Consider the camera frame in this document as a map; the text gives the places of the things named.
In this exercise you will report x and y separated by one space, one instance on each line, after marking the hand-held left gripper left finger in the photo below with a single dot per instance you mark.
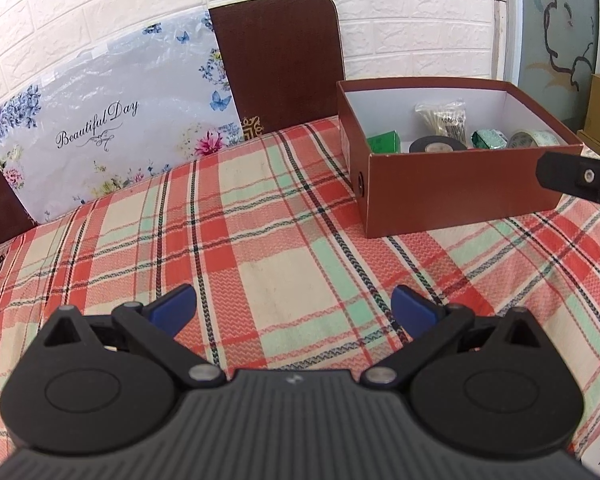
172 307

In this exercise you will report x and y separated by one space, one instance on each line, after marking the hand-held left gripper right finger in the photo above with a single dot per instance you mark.
415 310

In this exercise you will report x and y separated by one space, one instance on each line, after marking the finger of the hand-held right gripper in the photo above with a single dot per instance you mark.
565 172

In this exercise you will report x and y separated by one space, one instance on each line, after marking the floral patterned tape roll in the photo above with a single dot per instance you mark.
535 139

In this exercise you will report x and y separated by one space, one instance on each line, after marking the green foil packet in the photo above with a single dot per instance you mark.
487 139

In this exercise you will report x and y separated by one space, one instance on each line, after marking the brown shoebox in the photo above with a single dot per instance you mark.
455 190

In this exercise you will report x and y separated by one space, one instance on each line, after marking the bag of cotton swabs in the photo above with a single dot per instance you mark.
445 120

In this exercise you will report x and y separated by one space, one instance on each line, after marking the grey panel with line drawing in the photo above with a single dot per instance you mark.
545 85

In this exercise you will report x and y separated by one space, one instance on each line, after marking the red plaid blanket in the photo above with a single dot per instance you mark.
280 260

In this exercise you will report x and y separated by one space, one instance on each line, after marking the black tape roll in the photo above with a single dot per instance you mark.
420 146

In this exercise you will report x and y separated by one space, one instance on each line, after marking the floral pillow in plastic bag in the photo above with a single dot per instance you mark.
105 160

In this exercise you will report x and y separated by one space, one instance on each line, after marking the small green box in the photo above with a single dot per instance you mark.
382 142

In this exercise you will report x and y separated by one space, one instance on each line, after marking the brown wooden headboard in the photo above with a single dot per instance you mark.
280 60

